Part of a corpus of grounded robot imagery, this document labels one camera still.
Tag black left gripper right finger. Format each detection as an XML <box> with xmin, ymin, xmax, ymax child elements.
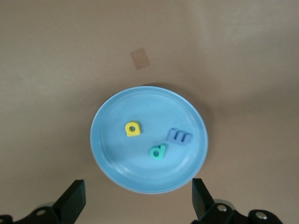
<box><xmin>192</xmin><ymin>178</ymin><xmax>215</xmax><ymax>222</ymax></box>

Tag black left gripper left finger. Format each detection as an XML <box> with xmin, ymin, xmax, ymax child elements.
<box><xmin>52</xmin><ymin>179</ymin><xmax>87</xmax><ymax>224</ymax></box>

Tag teal letter d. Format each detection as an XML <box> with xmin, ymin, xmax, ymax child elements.
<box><xmin>149</xmin><ymin>144</ymin><xmax>167</xmax><ymax>162</ymax></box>

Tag blue letter m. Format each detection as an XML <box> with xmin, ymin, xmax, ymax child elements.
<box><xmin>166</xmin><ymin>128</ymin><xmax>193</xmax><ymax>147</ymax></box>

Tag yellow letter a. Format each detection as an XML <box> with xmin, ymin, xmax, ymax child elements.
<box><xmin>124</xmin><ymin>120</ymin><xmax>141</xmax><ymax>138</ymax></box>

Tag blue plate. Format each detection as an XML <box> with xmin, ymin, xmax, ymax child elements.
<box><xmin>89</xmin><ymin>85</ymin><xmax>209</xmax><ymax>195</ymax></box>

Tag brown table mat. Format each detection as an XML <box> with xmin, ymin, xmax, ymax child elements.
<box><xmin>0</xmin><ymin>0</ymin><xmax>299</xmax><ymax>224</ymax></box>

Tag brown tape patch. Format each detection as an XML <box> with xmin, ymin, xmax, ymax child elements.
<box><xmin>129</xmin><ymin>47</ymin><xmax>150</xmax><ymax>71</ymax></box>

